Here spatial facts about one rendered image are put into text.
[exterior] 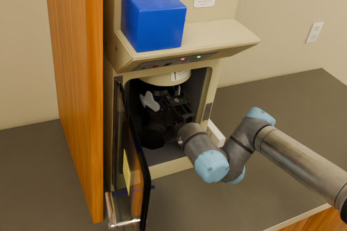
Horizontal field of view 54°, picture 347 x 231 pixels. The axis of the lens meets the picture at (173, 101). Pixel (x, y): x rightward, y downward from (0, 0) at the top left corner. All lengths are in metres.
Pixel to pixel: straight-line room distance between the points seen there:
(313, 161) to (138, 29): 0.46
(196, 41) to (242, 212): 0.62
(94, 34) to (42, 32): 0.58
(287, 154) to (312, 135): 0.74
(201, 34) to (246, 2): 0.74
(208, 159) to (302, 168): 0.21
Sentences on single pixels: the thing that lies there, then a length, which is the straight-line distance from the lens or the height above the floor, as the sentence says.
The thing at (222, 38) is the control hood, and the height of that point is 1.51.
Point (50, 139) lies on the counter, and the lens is 1.31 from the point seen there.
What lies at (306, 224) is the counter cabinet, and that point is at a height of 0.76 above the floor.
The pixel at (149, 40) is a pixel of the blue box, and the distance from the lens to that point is 0.67.
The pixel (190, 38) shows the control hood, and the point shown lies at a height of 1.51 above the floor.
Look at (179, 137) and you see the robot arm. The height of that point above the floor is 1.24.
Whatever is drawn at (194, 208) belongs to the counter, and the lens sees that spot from 1.13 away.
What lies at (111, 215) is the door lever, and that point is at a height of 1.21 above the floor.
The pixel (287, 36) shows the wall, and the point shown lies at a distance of 1.79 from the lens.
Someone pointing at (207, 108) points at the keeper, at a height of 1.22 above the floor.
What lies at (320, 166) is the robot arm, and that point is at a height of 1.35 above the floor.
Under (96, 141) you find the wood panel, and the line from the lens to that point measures 0.81.
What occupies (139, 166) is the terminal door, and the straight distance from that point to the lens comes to 0.62.
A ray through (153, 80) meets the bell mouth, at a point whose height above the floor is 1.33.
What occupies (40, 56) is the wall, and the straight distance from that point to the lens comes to 1.26.
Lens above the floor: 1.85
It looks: 38 degrees down
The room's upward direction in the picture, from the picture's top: 9 degrees clockwise
